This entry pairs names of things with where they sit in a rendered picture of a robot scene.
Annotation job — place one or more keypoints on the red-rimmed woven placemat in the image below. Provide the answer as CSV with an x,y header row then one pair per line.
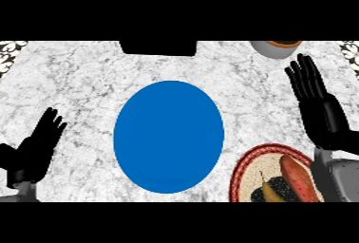
x,y
254,172

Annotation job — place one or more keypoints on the yellow-brown pear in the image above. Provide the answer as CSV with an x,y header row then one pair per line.
x,y
270,193

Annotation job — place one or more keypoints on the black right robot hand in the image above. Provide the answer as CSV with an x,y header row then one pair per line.
x,y
325,114

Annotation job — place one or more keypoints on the black appliance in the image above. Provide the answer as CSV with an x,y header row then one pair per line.
x,y
158,47

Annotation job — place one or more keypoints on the grey pot with orange rim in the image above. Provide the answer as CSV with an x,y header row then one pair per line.
x,y
275,49

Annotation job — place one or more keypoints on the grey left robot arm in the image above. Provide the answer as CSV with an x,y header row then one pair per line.
x,y
23,193

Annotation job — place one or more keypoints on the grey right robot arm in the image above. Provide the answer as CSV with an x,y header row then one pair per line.
x,y
337,177

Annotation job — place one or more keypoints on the blue oval plate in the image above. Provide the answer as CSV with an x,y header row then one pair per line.
x,y
168,137

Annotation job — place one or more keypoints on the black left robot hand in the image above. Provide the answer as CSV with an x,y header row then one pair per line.
x,y
34,148

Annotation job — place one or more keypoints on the reddish-brown sweet potato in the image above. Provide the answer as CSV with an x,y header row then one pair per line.
x,y
298,180

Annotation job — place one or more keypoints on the black and white patterned tile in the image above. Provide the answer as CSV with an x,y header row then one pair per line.
x,y
9,55

